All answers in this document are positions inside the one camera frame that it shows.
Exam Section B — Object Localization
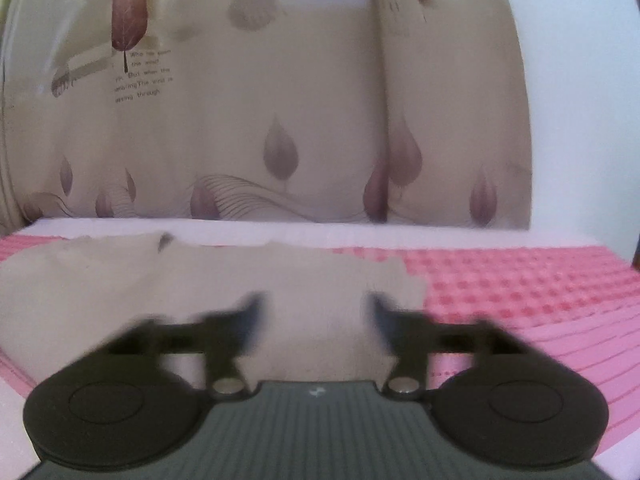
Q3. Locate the beige knit sweater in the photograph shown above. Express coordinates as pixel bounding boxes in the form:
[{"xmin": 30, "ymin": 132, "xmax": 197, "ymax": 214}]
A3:
[{"xmin": 0, "ymin": 232, "xmax": 429, "ymax": 386}]

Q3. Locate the pink and white blanket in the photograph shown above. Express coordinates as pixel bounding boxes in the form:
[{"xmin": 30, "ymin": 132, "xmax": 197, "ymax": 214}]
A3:
[{"xmin": 0, "ymin": 217, "xmax": 640, "ymax": 480}]

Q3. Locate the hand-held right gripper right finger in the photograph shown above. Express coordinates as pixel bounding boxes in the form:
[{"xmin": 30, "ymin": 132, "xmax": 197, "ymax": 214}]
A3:
[{"xmin": 367, "ymin": 292, "xmax": 527, "ymax": 404}]

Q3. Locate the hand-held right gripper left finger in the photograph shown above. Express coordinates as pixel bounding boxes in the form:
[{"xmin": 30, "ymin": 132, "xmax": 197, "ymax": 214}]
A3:
[{"xmin": 102, "ymin": 292, "xmax": 267, "ymax": 404}]

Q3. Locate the beige leaf print curtain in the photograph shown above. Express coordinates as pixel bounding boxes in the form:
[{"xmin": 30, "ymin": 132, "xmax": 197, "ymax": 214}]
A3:
[{"xmin": 0, "ymin": 0, "xmax": 534, "ymax": 232}]

